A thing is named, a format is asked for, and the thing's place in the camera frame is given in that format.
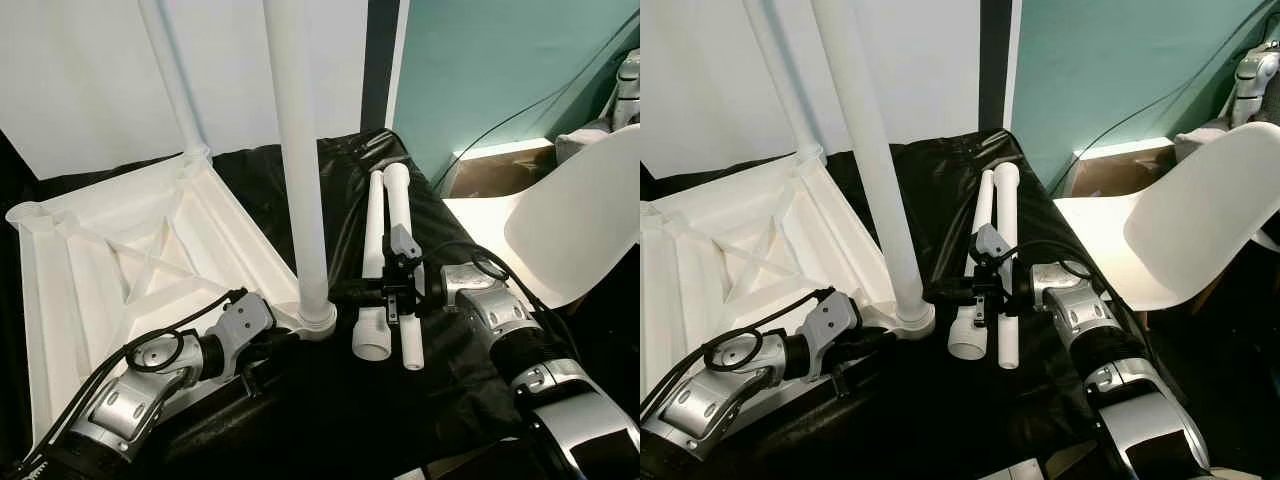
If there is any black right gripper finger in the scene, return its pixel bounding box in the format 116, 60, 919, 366
921, 283, 977, 307
329, 283, 387, 307

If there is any white plastic table leg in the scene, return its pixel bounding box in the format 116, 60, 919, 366
742, 0, 827, 163
947, 168, 997, 362
352, 170, 394, 362
992, 162, 1022, 370
383, 163, 427, 372
810, 0, 933, 323
263, 0, 337, 319
137, 0, 213, 161

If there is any white plastic table top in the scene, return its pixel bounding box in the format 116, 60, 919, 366
5, 148, 339, 446
640, 145, 937, 403

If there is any white plastic chair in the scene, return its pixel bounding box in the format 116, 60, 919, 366
442, 122, 641, 311
1052, 122, 1280, 313

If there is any grey cushion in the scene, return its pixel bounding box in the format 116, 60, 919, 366
1173, 125, 1241, 163
555, 125, 621, 166

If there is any silver grey standing robot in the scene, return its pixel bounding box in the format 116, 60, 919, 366
1232, 40, 1280, 131
610, 45, 641, 131

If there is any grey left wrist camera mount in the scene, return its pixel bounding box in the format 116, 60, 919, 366
212, 291, 277, 380
802, 291, 864, 380

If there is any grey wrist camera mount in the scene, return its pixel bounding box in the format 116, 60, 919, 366
974, 224, 1012, 264
802, 291, 864, 380
212, 291, 277, 380
386, 224, 424, 264

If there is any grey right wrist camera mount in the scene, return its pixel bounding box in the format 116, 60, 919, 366
386, 224, 424, 264
974, 224, 1012, 264

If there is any black wall cable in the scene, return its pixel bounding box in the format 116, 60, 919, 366
430, 15, 641, 191
1048, 0, 1280, 191

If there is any black vertical wall post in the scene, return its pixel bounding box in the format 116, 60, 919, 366
978, 0, 1013, 136
360, 0, 401, 136

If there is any white wall panel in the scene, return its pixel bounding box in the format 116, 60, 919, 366
0, 0, 371, 181
640, 0, 983, 177

